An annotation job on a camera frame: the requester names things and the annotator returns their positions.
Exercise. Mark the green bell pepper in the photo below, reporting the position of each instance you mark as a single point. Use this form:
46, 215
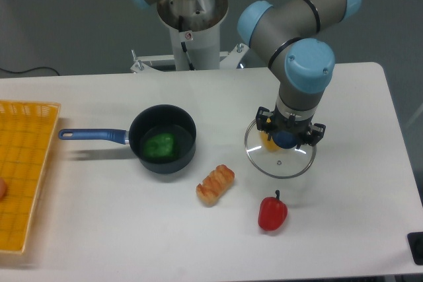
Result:
160, 146

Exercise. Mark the red bell pepper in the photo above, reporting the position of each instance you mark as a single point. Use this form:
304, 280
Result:
272, 212

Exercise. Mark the orange object in basket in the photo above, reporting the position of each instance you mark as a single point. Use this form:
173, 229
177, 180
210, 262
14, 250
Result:
3, 188

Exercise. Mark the dark saucepan blue handle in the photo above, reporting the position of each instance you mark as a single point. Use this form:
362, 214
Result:
163, 118

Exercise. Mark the yellow woven basket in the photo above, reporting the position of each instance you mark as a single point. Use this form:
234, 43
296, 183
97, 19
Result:
27, 131

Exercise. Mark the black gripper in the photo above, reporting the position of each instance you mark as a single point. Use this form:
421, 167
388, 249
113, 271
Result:
286, 129

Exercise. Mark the black device table corner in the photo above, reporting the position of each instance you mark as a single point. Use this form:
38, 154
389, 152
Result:
415, 241

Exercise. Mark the toy bread loaf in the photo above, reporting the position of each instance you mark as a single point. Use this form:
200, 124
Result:
215, 185

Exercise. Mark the yellow bell pepper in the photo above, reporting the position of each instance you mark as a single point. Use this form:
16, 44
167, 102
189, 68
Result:
268, 142

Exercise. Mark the glass pot lid blue knob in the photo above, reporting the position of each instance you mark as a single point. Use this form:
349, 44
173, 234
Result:
282, 164

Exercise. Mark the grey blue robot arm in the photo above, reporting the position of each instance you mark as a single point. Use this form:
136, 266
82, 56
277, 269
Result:
284, 38

